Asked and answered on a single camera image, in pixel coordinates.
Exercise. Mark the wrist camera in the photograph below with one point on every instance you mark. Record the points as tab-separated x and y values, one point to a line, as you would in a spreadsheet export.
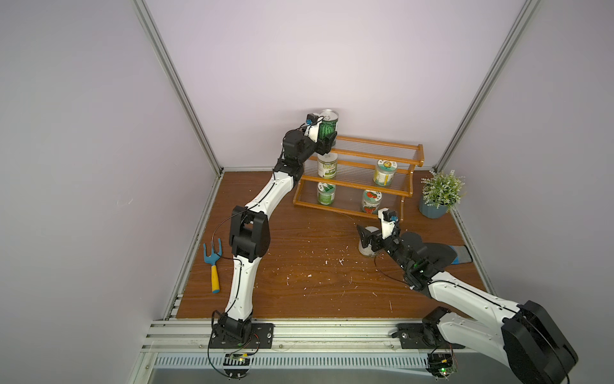
313	125
389	222

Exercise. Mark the potted green plant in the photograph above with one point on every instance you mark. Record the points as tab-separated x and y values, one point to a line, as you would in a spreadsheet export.
440	193

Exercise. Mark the aluminium rail frame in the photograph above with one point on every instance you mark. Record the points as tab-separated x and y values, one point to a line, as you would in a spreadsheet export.
298	345

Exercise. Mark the watermelon seed can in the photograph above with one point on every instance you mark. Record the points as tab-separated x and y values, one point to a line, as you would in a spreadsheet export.
328	123

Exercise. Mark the white black seed can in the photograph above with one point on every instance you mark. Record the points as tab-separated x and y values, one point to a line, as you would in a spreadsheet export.
365	241

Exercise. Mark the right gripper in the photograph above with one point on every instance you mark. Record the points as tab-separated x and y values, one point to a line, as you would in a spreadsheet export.
377	241

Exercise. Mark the yellow green lidded seed jar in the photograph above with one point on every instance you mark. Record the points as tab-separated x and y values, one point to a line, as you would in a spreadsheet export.
384	172

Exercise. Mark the controller board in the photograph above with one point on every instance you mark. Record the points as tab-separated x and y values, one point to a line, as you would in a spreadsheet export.
441	366
236	366

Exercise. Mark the left controller board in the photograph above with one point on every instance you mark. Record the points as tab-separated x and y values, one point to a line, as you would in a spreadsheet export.
236	366

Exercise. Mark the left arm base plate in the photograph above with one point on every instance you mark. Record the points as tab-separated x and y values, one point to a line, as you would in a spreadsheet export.
249	336

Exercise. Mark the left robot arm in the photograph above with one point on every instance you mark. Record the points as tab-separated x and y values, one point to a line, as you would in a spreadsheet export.
250	238

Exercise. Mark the strawberry seed can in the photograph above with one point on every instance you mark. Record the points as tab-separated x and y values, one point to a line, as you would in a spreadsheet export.
371	200

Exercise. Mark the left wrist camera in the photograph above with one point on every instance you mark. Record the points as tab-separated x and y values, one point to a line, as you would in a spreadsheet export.
313	125

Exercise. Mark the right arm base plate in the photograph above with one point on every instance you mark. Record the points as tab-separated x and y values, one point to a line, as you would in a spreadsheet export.
421	336

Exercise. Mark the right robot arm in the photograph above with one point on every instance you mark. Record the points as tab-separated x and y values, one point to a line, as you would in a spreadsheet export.
522	337

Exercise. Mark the right controller board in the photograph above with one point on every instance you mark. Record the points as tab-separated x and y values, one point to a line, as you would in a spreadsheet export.
441	366

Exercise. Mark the blue garden fork yellow handle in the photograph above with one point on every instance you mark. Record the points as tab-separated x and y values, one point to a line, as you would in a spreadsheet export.
211	259

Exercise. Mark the white green seed can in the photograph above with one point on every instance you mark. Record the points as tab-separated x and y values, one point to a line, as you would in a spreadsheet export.
327	165

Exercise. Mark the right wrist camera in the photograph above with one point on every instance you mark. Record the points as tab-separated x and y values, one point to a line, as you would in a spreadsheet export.
389	222

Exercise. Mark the green seed can bottom left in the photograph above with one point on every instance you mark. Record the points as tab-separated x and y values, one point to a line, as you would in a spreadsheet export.
326	193

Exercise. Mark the wooden three-tier shelf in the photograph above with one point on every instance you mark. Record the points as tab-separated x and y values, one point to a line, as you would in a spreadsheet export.
355	173

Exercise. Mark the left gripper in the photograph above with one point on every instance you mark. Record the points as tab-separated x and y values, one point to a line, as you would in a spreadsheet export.
324	148

